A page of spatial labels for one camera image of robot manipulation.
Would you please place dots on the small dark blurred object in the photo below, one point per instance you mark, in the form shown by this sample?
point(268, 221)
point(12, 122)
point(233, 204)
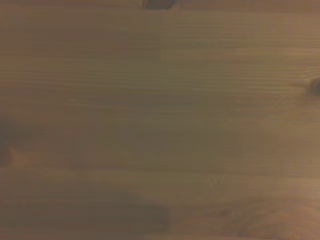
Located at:
point(158, 4)

